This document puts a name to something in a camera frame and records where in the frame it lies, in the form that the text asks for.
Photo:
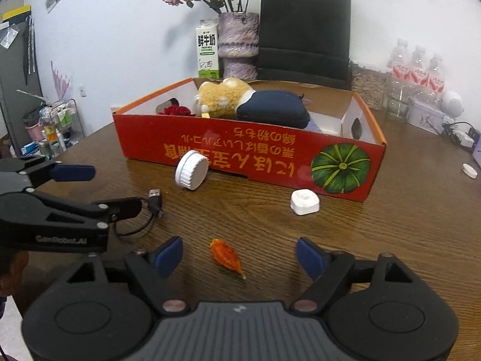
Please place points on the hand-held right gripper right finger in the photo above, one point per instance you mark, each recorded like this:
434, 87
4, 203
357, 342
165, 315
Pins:
310, 257

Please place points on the yellow and white plush toy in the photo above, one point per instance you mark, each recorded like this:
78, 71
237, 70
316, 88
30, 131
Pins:
221, 97

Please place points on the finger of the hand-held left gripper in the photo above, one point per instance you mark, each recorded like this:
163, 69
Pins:
122, 207
73, 173

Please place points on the white power strip with plugs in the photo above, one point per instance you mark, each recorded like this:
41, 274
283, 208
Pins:
464, 137

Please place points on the white ribbed bottle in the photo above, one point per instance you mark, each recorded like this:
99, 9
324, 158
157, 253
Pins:
191, 171

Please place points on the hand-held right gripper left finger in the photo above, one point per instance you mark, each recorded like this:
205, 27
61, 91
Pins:
169, 255

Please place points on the clear drinking glass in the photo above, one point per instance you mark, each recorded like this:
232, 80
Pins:
399, 107

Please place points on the metal rack with bottles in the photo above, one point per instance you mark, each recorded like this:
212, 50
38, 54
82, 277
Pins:
56, 128

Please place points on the clear jar of pellets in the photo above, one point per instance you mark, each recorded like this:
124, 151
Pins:
370, 86

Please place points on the white round speaker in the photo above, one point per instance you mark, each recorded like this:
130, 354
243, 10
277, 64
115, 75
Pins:
452, 104

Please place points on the navy zip pouch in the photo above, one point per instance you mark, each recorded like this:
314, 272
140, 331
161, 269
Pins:
274, 107

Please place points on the orange dried petal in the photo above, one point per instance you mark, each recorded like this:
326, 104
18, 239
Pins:
225, 255

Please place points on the red artificial rose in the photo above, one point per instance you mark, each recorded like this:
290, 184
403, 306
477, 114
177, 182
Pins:
176, 111

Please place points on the pink wall decoration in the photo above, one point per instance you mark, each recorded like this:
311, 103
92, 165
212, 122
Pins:
62, 81

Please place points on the white patterned tin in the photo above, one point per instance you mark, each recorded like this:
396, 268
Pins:
426, 116

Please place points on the wooden desktop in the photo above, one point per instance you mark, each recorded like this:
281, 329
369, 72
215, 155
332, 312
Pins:
375, 252

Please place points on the purple marbled vase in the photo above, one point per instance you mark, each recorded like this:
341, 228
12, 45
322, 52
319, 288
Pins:
238, 45

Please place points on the green and white milk carton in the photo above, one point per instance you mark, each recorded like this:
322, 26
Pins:
208, 49

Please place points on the small white round cap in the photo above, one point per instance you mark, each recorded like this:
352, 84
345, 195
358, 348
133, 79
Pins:
469, 170

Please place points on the person's left hand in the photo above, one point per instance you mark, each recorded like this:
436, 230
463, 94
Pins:
13, 270

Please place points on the black paper bag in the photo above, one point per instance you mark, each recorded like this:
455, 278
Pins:
304, 34

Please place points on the small white square case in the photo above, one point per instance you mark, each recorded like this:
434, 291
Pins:
305, 202

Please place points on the water bottle red label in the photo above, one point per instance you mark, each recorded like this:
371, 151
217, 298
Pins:
436, 79
419, 73
400, 67

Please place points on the purple tissue pack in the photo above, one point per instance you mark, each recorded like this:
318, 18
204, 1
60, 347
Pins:
478, 148

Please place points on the dark grey cabinet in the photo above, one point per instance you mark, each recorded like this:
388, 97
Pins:
15, 82

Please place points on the red cardboard box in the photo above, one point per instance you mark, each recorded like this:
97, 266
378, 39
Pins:
244, 150

